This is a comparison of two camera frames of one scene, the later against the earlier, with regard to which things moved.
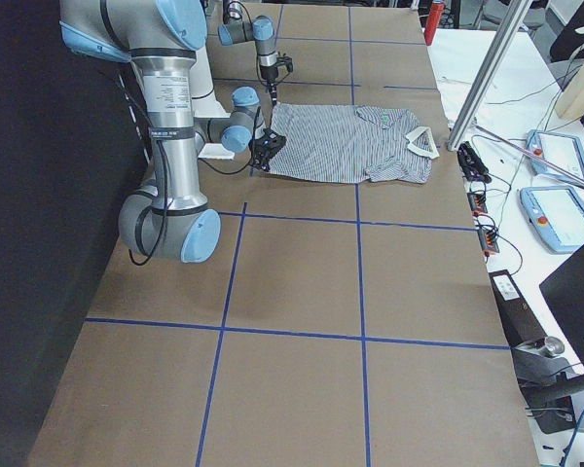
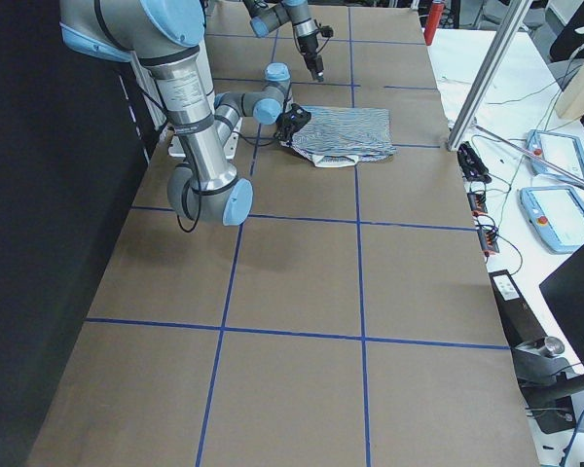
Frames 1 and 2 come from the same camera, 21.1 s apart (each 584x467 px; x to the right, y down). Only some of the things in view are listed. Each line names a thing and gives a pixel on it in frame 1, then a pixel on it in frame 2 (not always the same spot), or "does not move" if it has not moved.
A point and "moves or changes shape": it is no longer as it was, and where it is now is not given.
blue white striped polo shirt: x=351 y=145 moves or changes shape
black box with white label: x=520 y=323 does not move
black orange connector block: x=488 y=233 does not move
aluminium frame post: x=491 y=70 does not move
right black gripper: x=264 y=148 -> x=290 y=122
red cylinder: x=433 y=20 does not move
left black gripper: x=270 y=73 -> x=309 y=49
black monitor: x=576 y=293 does not move
